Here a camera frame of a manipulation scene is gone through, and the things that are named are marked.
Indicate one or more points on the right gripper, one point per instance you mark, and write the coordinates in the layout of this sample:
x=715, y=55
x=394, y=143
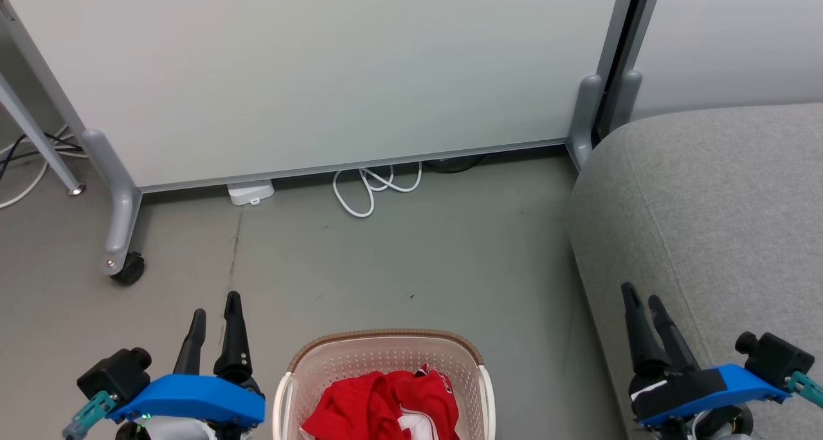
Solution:
x=675, y=388

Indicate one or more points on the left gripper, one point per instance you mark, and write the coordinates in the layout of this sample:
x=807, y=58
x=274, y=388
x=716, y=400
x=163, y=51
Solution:
x=180, y=430

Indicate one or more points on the red white garment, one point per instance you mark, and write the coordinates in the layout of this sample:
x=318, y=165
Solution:
x=360, y=401

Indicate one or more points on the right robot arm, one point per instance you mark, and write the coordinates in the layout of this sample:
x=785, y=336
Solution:
x=720, y=424

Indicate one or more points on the grey fabric sofa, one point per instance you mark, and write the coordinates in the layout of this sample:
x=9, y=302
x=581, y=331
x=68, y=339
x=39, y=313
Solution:
x=707, y=221

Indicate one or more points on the black caster wheel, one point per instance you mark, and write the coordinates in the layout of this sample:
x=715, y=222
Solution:
x=132, y=269

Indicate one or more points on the beige perforated laundry basket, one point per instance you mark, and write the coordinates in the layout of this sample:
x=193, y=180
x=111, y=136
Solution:
x=360, y=363

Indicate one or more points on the white power adapter box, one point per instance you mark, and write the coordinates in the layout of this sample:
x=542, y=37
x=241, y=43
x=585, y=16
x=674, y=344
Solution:
x=251, y=192

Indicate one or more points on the grey partition foot with caster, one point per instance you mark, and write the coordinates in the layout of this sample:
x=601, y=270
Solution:
x=122, y=215

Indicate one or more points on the wide white partition panel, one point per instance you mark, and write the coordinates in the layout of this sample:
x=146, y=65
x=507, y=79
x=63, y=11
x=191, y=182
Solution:
x=321, y=73

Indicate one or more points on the narrow white partition panel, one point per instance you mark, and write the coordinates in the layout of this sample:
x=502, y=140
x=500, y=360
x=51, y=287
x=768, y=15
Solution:
x=739, y=41

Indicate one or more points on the blue left wrist camera bracket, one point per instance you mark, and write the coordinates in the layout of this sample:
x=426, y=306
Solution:
x=186, y=395

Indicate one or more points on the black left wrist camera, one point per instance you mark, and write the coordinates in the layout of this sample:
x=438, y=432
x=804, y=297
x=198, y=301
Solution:
x=112, y=375

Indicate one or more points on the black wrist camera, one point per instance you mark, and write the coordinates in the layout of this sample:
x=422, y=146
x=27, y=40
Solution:
x=775, y=359
x=112, y=375

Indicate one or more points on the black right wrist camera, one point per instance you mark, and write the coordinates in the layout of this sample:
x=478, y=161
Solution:
x=775, y=359

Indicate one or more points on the teal left camera connector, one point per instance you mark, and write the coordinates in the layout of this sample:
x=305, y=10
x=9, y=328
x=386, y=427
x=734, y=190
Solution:
x=90, y=414

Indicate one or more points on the teal camera connector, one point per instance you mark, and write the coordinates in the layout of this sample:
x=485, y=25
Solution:
x=90, y=414
x=807, y=387

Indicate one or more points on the teal right camera connector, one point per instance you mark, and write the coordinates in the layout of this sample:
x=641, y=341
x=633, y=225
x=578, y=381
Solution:
x=807, y=387

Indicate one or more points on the white metal desk frame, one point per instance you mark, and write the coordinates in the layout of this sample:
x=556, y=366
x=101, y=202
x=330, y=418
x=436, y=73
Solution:
x=38, y=137

